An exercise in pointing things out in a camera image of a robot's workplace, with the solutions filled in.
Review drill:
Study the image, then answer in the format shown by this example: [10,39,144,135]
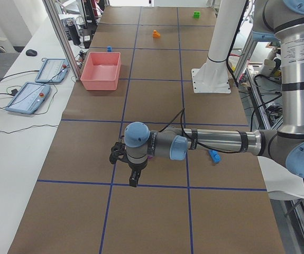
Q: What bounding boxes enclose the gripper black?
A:
[128,158,148,187]

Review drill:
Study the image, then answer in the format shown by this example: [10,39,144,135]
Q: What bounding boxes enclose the orange block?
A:
[152,30,161,38]

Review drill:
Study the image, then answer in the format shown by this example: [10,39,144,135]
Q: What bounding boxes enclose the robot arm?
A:
[124,1,304,187]

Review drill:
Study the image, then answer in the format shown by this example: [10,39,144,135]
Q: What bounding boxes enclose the pink plastic box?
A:
[80,52,121,91]

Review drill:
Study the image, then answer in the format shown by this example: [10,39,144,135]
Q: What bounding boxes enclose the long blue block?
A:
[208,149,221,164]

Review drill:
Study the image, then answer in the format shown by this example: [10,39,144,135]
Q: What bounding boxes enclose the near teach pendant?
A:
[5,82,51,114]

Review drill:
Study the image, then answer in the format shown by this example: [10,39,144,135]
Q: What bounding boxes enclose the teach pendant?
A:
[35,58,69,83]
[5,82,51,114]

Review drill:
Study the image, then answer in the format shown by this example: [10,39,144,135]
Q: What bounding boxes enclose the far teach pendant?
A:
[35,58,69,83]

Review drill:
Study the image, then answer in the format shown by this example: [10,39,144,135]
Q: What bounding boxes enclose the black computer mouse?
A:
[25,49,38,57]

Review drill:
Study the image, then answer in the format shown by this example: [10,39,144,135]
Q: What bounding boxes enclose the green block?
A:
[193,11,200,19]

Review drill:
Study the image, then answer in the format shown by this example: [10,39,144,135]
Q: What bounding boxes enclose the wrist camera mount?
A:
[109,135,128,165]

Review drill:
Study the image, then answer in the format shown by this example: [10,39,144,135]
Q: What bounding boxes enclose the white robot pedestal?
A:
[191,0,247,94]

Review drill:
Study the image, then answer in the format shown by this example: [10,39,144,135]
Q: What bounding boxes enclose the aluminium frame post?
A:
[42,0,81,80]

